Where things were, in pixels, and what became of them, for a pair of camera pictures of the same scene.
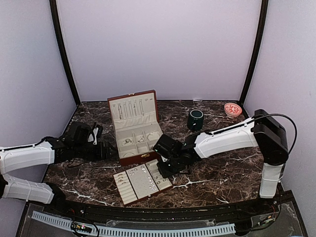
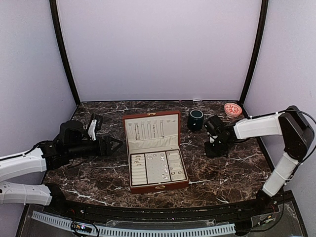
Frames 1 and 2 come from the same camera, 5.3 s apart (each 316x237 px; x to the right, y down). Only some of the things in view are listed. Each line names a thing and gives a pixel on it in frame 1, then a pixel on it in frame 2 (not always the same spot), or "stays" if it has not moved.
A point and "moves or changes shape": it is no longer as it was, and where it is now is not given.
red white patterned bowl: (232, 110) stays
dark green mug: (195, 119) stays
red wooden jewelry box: (135, 118) to (156, 160)
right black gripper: (164, 173) to (210, 153)
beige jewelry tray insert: (141, 181) moves or changes shape
